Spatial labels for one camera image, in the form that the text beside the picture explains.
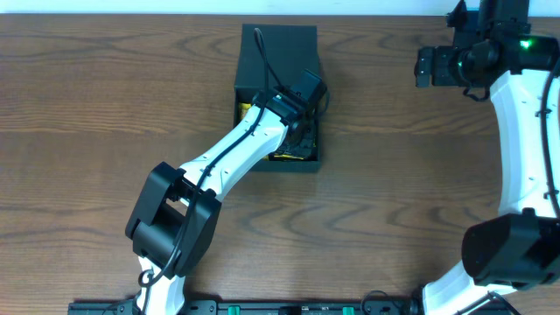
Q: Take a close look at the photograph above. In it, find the yellow biscuit snack packet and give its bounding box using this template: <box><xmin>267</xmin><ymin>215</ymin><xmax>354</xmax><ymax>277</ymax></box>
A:
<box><xmin>267</xmin><ymin>152</ymin><xmax>306</xmax><ymax>161</ymax></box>

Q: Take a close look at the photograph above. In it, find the yellow orange snack packet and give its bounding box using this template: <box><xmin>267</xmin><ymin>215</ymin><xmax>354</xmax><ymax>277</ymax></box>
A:
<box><xmin>236</xmin><ymin>102</ymin><xmax>252</xmax><ymax>123</ymax></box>

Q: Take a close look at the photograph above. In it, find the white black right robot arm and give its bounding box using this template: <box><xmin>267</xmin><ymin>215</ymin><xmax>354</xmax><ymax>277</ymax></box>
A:
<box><xmin>415</xmin><ymin>0</ymin><xmax>559</xmax><ymax>314</ymax></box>

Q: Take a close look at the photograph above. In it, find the dark green open box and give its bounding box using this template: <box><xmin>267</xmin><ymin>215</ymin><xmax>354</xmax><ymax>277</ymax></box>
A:
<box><xmin>234</xmin><ymin>24</ymin><xmax>321</xmax><ymax>172</ymax></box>

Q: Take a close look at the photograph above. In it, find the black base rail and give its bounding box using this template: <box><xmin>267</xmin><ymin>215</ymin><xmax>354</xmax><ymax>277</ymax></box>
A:
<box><xmin>67</xmin><ymin>298</ymin><xmax>512</xmax><ymax>315</ymax></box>

